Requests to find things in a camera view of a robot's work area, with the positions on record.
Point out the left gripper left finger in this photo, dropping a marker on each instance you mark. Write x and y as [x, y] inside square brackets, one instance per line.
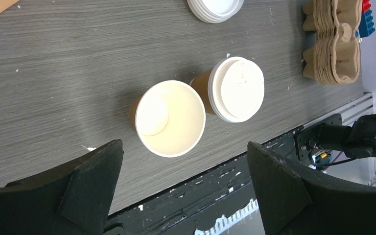
[73, 198]

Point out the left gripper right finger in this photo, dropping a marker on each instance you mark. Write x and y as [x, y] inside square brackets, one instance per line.
[294, 199]

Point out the brown paper cup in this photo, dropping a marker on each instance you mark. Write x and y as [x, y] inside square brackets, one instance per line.
[169, 118]
[200, 85]

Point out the stack of pulp cup carriers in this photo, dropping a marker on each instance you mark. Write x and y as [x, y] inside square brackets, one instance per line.
[335, 57]

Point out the stack of white lids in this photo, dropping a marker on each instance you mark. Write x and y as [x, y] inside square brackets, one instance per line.
[214, 11]

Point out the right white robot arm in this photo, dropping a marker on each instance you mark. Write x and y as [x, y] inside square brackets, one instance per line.
[357, 141]

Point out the red blue toy car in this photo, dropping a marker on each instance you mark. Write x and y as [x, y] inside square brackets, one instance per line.
[366, 27]

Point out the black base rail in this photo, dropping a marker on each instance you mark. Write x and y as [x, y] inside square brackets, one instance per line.
[208, 203]

